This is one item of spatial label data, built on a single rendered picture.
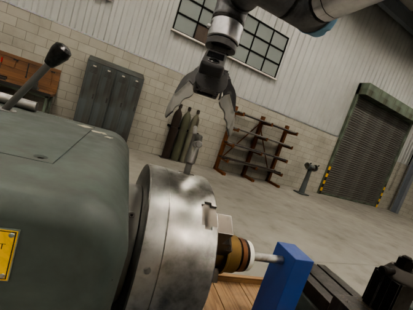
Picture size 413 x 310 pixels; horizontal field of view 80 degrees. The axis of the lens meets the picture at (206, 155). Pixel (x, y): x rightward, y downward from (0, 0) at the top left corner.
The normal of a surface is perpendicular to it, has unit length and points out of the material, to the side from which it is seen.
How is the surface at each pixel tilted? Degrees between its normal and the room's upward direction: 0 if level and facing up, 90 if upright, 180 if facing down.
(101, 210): 39
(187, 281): 79
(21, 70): 90
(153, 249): 63
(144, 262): 70
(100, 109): 90
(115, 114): 90
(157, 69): 90
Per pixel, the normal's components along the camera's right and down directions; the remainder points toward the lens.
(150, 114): 0.39, 0.25
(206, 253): 0.40, -0.23
